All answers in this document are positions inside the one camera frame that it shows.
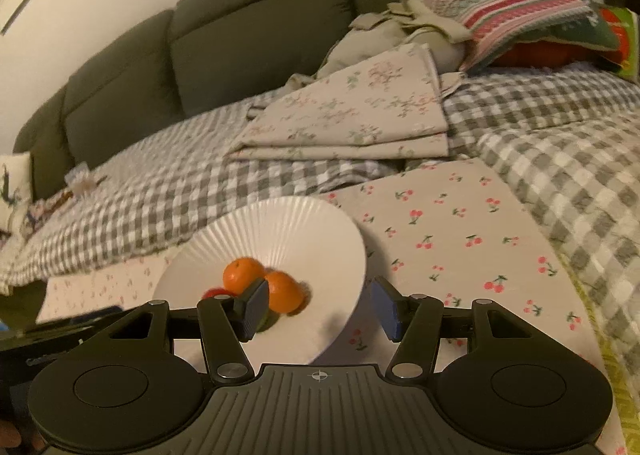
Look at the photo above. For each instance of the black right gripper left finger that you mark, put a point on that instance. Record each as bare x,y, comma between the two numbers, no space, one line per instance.
225,324

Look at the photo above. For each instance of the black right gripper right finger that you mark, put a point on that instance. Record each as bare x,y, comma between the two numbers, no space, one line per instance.
414,324

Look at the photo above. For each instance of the left hand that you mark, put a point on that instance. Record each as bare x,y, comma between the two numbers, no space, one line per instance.
11,437

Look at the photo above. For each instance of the red tomato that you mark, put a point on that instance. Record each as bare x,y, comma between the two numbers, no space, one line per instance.
218,292

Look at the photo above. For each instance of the small green lime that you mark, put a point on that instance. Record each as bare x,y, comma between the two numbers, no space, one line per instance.
269,319

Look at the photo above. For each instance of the orange mandarin back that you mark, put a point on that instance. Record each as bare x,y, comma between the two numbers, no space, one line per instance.
240,273

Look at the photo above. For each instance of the orange mandarin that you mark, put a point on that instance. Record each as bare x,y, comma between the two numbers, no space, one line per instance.
285,294
240,273

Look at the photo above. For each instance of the orange mandarin right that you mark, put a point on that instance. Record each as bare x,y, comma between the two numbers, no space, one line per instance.
285,294

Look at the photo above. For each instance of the white ribbed plate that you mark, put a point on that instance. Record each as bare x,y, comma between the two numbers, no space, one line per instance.
310,239

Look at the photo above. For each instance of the floral cloth left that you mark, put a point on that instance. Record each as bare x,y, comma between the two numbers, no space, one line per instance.
41,211

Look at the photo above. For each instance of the white embroidered pillow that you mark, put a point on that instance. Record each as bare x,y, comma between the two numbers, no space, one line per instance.
16,190

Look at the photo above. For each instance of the clear plastic packet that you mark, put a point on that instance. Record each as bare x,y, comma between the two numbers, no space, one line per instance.
82,181

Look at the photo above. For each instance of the folded floral cloth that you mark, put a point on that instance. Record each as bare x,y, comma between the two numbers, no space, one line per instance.
386,107

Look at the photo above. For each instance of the grey checked blanket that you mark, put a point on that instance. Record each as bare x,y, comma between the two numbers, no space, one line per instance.
566,142

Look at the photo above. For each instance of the red cushion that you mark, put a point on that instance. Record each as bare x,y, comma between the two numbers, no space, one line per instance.
544,54

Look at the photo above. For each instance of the beige crumpled bag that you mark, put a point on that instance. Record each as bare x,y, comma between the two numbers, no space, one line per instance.
404,22

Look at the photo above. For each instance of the dark green sofa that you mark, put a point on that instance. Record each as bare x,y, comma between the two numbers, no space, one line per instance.
194,57

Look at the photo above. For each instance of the striped knitted pillow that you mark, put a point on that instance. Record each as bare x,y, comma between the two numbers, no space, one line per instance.
497,25

